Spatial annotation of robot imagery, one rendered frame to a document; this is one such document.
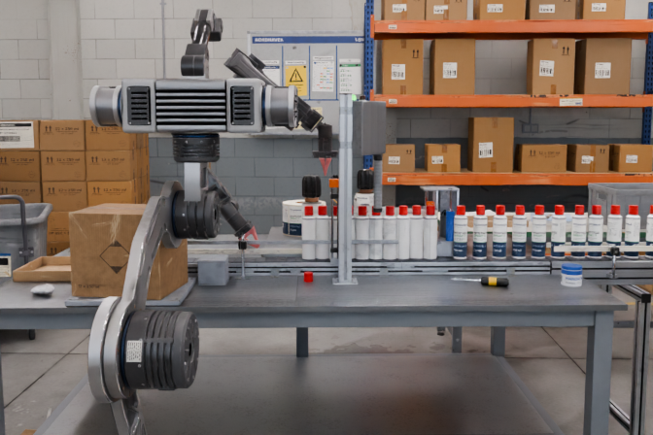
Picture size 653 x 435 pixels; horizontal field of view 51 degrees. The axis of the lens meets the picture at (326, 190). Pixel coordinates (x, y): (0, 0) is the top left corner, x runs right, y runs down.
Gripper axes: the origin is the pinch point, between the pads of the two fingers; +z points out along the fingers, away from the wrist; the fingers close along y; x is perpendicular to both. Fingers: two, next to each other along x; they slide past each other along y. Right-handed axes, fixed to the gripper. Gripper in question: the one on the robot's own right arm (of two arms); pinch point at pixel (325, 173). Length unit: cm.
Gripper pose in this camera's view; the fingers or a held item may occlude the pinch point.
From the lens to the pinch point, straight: 275.0
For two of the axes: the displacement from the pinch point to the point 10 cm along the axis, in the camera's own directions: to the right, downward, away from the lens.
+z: 0.0, 9.9, 1.3
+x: 0.4, 1.3, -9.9
